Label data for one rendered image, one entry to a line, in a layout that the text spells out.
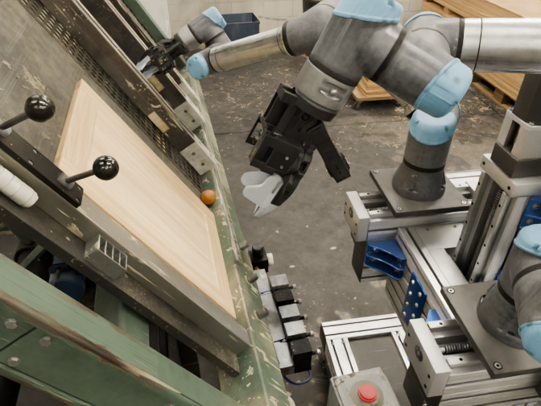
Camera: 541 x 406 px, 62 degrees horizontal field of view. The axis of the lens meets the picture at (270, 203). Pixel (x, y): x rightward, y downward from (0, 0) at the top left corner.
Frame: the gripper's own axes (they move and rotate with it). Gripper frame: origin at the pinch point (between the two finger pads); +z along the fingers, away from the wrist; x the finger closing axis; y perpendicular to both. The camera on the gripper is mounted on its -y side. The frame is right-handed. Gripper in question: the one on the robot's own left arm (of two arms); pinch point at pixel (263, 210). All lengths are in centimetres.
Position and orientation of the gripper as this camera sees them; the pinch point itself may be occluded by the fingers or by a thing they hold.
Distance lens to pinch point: 72.9
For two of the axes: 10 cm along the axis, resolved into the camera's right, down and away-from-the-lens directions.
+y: -8.8, -3.1, -3.7
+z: -4.6, 7.5, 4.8
